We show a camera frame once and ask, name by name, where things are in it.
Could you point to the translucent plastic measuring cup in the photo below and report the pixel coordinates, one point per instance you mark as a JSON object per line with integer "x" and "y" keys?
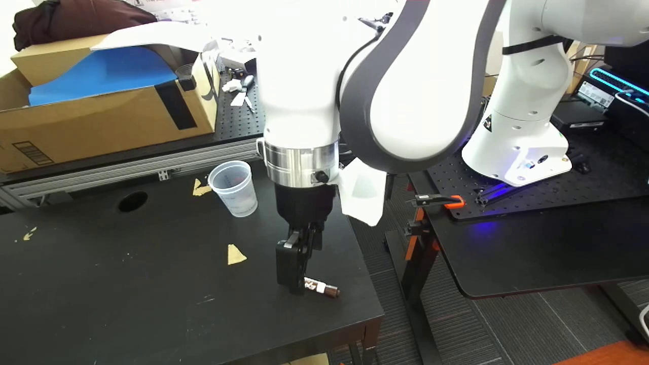
{"x": 236, "y": 191}

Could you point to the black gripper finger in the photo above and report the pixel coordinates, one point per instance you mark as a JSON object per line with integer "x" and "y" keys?
{"x": 313, "y": 246}
{"x": 290, "y": 264}

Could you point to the small cork scrap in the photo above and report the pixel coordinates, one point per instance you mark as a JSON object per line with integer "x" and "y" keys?
{"x": 28, "y": 234}

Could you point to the white paper sheet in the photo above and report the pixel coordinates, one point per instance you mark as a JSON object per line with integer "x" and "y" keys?
{"x": 159, "y": 38}

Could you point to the aluminium extrusion rail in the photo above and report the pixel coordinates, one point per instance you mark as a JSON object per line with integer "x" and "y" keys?
{"x": 101, "y": 175}

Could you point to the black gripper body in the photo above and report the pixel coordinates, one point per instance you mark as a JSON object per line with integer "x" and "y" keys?
{"x": 304, "y": 205}

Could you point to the triangular cork piece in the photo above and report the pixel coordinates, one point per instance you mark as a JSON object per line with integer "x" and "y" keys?
{"x": 236, "y": 256}

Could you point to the irregular cork piece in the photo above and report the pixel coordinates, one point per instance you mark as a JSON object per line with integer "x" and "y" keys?
{"x": 202, "y": 189}

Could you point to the black perforated breadboard plate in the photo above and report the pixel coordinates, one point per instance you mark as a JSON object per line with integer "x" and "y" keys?
{"x": 236, "y": 126}
{"x": 608, "y": 175}

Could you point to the orange and black clamp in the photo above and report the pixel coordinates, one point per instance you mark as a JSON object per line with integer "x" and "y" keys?
{"x": 421, "y": 229}

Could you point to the flat cardboard box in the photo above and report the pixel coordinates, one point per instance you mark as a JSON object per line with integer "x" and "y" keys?
{"x": 307, "y": 359}

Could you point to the brown Expo marker pen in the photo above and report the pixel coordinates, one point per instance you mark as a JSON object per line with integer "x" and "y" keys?
{"x": 322, "y": 289}

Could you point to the large open cardboard box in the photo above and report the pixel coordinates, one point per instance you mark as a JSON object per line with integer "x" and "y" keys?
{"x": 101, "y": 123}

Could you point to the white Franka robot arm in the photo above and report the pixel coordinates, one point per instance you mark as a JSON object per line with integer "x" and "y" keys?
{"x": 418, "y": 87}

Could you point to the black computer case blue lights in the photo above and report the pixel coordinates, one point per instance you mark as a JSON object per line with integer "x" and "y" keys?
{"x": 625, "y": 102}

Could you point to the black ribbed floor mat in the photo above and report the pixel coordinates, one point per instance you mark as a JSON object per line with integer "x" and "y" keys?
{"x": 487, "y": 331}

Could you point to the blue sheet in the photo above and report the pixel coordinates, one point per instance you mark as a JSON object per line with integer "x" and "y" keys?
{"x": 93, "y": 73}

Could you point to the small white bracket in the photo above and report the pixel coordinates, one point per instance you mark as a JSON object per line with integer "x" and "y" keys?
{"x": 238, "y": 87}

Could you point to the maroon cloth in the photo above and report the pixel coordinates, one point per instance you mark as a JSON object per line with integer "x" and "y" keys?
{"x": 74, "y": 20}

